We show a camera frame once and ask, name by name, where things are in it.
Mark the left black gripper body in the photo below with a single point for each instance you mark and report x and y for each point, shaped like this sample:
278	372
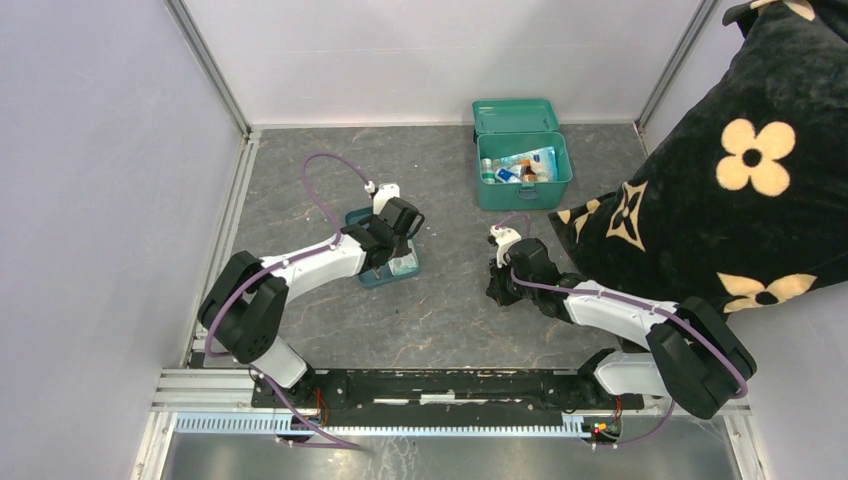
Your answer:
400	248

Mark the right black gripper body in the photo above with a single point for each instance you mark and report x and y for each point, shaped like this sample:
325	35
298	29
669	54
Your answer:
505	291

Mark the teal plastic tray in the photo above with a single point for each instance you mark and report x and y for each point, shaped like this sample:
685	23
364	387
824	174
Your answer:
370	279

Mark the teal bandage strips stack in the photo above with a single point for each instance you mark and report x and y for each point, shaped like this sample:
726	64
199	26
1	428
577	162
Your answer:
406	265

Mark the brown medicine bottle orange cap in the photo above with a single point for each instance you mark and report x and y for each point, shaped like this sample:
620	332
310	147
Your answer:
527	173

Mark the white blue ointment tube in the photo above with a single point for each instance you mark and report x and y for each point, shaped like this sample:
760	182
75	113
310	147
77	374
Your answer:
509	175

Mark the white pill bottle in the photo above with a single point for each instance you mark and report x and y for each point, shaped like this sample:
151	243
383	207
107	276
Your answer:
487	171

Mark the blue cotton swab packet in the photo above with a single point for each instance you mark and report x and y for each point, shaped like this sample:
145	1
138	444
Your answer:
538	165

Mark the green medicine kit box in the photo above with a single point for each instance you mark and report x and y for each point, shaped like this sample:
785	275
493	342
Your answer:
504	127

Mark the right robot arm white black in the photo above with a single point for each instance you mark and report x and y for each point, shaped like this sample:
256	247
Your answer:
685	351

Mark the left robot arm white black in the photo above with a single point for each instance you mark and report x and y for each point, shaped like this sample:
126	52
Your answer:
244	308

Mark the black floral cloth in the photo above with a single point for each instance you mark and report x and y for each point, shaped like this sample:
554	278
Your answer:
744	203

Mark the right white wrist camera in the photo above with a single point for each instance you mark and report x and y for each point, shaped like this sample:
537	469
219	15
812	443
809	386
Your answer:
502	238

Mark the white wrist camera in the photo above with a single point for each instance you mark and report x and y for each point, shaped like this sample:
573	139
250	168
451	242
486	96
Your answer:
502	238
381	194

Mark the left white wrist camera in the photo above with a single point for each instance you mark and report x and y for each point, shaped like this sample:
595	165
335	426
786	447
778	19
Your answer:
381	194

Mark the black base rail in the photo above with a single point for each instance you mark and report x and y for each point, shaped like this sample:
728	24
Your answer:
451	398

